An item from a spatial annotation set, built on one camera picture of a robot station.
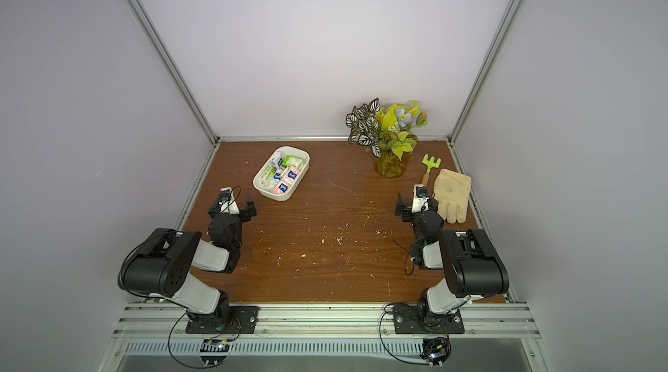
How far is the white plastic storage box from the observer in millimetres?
991

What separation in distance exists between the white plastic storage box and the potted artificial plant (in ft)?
0.81

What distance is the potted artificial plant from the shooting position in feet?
2.97
